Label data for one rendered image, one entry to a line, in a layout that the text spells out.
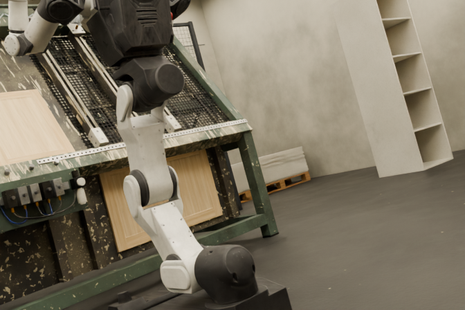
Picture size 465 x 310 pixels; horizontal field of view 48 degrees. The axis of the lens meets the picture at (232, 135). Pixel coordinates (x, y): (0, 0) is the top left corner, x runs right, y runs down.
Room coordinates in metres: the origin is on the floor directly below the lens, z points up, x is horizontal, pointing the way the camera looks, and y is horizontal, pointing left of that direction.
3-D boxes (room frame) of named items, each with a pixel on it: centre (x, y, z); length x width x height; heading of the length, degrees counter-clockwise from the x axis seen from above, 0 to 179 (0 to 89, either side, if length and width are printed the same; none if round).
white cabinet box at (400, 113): (5.91, -1.89, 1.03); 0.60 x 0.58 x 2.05; 128
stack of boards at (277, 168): (8.04, 0.26, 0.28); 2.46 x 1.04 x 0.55; 128
